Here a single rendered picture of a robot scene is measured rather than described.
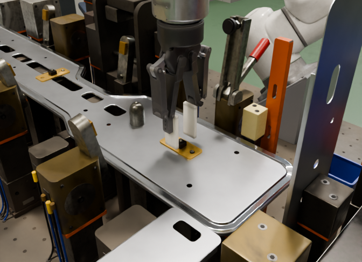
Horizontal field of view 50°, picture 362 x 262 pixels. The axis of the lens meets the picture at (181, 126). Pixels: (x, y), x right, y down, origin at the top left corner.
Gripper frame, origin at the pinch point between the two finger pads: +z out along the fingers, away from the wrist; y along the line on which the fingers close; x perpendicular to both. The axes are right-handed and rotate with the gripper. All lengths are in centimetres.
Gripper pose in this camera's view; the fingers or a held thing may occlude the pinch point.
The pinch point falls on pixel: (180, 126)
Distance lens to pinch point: 72.3
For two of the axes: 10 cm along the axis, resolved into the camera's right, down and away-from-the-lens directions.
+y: -6.9, 3.9, -6.1
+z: 0.0, 8.5, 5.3
